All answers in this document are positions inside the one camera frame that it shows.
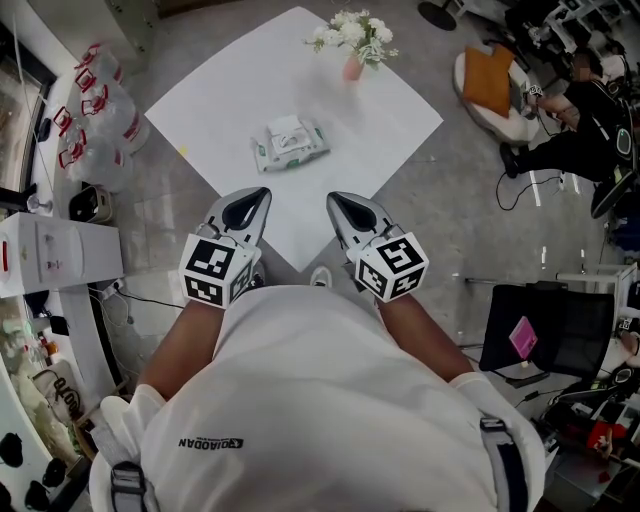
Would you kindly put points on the person's right forearm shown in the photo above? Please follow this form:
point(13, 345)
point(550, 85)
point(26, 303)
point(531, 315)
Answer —
point(420, 340)

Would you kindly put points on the yellow floor sticker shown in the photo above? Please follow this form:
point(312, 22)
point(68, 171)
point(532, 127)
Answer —
point(183, 150)

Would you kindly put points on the white side table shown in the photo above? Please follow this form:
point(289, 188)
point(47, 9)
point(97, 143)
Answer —
point(625, 280)

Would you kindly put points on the orange cushion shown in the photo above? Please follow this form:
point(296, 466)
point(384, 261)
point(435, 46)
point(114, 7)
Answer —
point(487, 80)

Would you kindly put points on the black office chair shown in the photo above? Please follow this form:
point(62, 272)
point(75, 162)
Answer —
point(565, 330)

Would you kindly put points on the beige printed tote bag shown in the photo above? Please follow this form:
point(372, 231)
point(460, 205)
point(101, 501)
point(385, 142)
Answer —
point(60, 395)

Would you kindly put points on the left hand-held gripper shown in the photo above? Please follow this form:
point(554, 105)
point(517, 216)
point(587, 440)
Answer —
point(210, 265)

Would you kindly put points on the pink packet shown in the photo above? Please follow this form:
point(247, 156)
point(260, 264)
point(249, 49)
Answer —
point(523, 337)

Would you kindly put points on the white green wet wipes pack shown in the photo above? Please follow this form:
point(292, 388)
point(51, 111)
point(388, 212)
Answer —
point(292, 150)

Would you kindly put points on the white flower bouquet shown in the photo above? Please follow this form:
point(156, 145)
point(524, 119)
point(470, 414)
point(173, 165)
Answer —
point(352, 31)

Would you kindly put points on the beige black small appliance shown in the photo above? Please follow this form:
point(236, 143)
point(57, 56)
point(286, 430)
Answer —
point(92, 202)

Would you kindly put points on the white power strip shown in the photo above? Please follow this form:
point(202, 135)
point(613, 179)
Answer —
point(115, 287)

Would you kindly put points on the red cloth item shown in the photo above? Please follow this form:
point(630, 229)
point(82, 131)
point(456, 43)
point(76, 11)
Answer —
point(605, 435)

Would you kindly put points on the clear wine glass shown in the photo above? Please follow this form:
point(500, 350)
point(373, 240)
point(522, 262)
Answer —
point(40, 202)

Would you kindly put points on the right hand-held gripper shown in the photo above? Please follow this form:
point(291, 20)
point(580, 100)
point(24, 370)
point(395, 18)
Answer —
point(395, 265)

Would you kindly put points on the white box cabinet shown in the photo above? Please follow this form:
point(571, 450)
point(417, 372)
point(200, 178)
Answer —
point(60, 252)

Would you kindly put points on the black round stand base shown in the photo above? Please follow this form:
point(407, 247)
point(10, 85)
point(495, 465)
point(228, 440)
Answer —
point(437, 12)

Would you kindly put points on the person's left forearm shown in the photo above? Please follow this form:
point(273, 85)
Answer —
point(185, 345)

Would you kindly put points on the person's white shirt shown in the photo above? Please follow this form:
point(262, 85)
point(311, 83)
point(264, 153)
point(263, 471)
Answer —
point(310, 380)

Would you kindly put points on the pink vase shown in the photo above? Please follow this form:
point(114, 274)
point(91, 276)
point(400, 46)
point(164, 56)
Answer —
point(352, 68)

